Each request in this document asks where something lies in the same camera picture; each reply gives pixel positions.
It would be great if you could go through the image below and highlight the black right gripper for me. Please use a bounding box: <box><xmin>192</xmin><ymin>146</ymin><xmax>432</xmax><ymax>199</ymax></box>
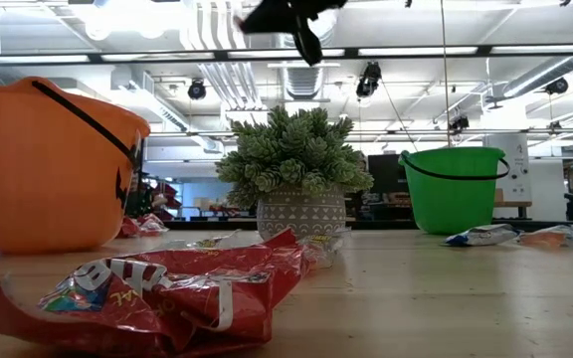
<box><xmin>233</xmin><ymin>0</ymin><xmax>348</xmax><ymax>68</ymax></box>

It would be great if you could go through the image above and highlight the red candy in clear wrapper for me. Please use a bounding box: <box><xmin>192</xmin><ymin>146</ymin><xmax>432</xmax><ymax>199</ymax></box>
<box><xmin>298</xmin><ymin>226</ymin><xmax>353</xmax><ymax>272</ymax></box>

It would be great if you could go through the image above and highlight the orange candy in clear wrapper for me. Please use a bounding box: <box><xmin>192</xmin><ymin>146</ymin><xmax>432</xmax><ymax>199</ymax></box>
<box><xmin>517</xmin><ymin>226</ymin><xmax>569</xmax><ymax>249</ymax></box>

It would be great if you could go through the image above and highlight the artificial succulent in patterned pot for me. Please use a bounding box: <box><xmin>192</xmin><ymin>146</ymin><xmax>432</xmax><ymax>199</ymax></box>
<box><xmin>215</xmin><ymin>104</ymin><xmax>375</xmax><ymax>243</ymax></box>

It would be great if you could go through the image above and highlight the black monitor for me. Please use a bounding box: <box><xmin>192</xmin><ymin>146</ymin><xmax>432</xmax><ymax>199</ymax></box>
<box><xmin>367</xmin><ymin>153</ymin><xmax>412</xmax><ymax>196</ymax></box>

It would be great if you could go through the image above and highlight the green plastic bucket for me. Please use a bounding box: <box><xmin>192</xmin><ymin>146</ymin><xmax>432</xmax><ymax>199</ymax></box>
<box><xmin>398</xmin><ymin>146</ymin><xmax>511</xmax><ymax>236</ymax></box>

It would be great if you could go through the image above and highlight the white pillar with poster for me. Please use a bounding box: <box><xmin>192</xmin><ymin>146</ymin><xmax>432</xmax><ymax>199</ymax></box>
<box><xmin>482</xmin><ymin>132</ymin><xmax>533</xmax><ymax>203</ymax></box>

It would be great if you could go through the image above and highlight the wooden table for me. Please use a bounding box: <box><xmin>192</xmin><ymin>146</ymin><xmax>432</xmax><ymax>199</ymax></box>
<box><xmin>492</xmin><ymin>198</ymin><xmax>534</xmax><ymax>220</ymax></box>

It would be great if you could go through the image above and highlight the orange pumpkin face bucket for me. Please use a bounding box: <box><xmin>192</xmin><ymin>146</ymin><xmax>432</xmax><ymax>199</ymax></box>
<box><xmin>0</xmin><ymin>76</ymin><xmax>152</xmax><ymax>255</ymax></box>

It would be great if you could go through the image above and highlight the white ceiling air duct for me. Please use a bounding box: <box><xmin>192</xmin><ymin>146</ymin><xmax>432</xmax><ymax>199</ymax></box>
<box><xmin>502</xmin><ymin>54</ymin><xmax>573</xmax><ymax>100</ymax></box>

